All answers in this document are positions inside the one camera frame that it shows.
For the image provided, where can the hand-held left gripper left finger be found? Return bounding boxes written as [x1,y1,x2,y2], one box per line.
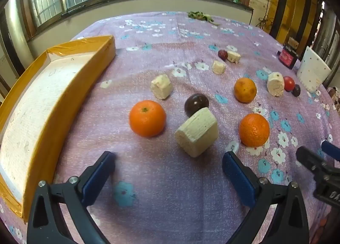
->
[27,151,116,244]

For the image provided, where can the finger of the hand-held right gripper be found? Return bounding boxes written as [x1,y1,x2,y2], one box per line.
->
[320,140,340,163]
[296,146,330,181]

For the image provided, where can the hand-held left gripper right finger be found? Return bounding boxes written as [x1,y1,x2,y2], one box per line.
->
[222,151,310,244]

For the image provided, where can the bright orange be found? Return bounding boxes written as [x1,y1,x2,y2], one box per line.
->
[129,100,167,138]
[238,113,270,147]

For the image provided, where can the pale yellowish orange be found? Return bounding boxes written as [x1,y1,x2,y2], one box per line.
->
[234,77,257,103]

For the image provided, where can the yellow-edged white foam tray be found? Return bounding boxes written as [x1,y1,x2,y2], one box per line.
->
[0,35,116,224]

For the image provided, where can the red tomato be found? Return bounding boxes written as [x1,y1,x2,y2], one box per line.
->
[283,76,296,92]

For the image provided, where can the foam cylinder right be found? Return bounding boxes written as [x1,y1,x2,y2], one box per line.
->
[267,72,285,97]

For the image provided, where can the white dotted board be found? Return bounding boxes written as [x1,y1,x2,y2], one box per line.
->
[296,46,332,93]

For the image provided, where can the red and black box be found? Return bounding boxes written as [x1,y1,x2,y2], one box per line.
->
[277,45,302,70]

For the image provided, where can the small foam chunk centre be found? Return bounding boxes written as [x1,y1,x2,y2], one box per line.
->
[212,60,227,75]

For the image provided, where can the yellow wooden cabinet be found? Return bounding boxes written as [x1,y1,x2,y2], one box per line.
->
[268,0,319,47]

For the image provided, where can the green leaves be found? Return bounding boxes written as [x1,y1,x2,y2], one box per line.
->
[187,11,221,25]

